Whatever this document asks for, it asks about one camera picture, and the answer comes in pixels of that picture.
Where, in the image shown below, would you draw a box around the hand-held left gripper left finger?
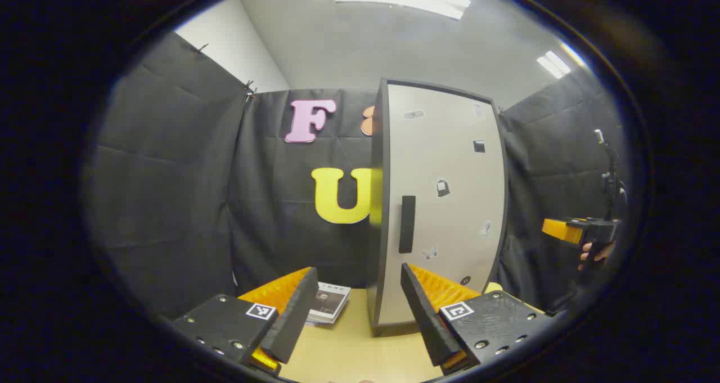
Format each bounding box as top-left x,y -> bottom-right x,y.
169,267 -> 320,376

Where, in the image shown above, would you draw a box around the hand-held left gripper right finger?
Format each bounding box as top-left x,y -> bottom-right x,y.
400,263 -> 555,376

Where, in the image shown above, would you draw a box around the black door handle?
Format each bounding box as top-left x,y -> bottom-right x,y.
399,196 -> 416,254

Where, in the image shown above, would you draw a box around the grey cabinet door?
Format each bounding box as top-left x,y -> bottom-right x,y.
382,82 -> 507,327

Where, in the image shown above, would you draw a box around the grey printed booklet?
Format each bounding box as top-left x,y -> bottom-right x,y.
307,282 -> 352,325

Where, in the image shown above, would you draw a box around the small ceiling light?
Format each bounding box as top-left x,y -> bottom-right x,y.
536,50 -> 572,80

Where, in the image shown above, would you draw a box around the black backdrop cloth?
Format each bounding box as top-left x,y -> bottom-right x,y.
84,31 -> 626,323

